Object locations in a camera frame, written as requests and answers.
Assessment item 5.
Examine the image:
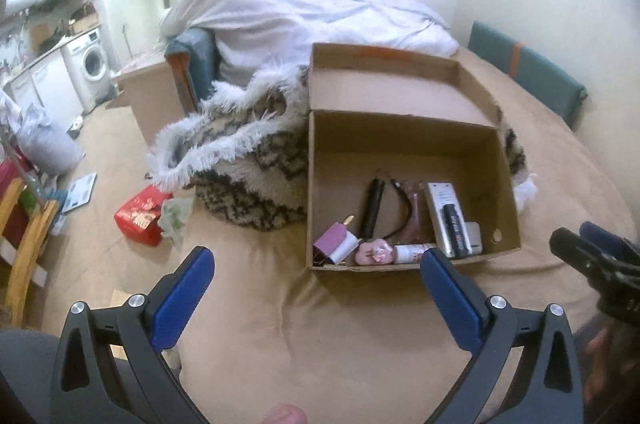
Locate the white washing machine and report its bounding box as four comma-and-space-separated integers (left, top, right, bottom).
65, 28, 113, 104

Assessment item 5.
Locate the furry patterned blanket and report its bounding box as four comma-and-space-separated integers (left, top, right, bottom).
147, 66, 538, 232

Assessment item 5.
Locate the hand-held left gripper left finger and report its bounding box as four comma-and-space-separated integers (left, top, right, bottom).
50, 246, 216, 424

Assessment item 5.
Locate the white pill bottle red label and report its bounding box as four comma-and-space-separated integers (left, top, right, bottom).
394, 243, 438, 265

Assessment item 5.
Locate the white kitchen cabinet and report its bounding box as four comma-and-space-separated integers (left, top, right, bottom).
7, 48, 86, 125

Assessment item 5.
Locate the wooden bedside table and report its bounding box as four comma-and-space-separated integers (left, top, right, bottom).
107, 51, 198, 147

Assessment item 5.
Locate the bathroom scale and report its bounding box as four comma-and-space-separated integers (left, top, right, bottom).
62, 172, 98, 212

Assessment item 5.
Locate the black flashlight with strap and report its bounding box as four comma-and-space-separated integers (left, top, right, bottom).
360, 174, 416, 241

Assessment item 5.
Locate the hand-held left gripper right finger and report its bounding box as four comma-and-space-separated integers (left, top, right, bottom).
419, 248, 585, 424

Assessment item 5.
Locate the cardboard box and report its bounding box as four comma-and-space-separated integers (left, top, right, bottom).
306, 42, 522, 273

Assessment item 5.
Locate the person's right hand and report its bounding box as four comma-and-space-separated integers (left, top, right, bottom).
585, 324, 617, 401

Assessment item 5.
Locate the pink pig toy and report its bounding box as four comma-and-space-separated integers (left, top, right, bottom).
354, 238, 397, 267

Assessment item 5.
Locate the white oval case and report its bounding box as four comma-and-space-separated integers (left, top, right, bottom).
462, 222, 485, 255

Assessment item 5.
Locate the translucent white container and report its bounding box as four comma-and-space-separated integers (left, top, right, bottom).
332, 234, 361, 265

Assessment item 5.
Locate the teal headboard cushion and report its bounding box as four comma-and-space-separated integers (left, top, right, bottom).
467, 21, 588, 129

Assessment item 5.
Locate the white remote control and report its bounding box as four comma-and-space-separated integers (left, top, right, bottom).
425, 182, 473, 259

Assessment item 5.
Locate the person's left hand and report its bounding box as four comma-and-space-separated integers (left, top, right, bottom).
267, 405, 307, 424

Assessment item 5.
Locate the purple white charger plug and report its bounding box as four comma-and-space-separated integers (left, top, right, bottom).
313, 224, 351, 265

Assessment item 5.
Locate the grey stuffed bag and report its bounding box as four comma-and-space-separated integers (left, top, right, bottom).
17, 104, 85, 175

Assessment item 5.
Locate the crumpled plastic bag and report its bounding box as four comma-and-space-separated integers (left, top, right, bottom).
159, 196, 193, 249

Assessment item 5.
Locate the teal padded bed end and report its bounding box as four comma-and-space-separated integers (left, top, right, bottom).
165, 28, 221, 104

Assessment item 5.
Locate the white duvet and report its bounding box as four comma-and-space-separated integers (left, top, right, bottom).
159, 0, 460, 84

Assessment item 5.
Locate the red gift box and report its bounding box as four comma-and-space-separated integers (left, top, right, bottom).
114, 185, 173, 247

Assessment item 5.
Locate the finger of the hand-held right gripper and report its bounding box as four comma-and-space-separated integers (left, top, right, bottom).
550, 228, 618, 277
580, 221, 640, 257

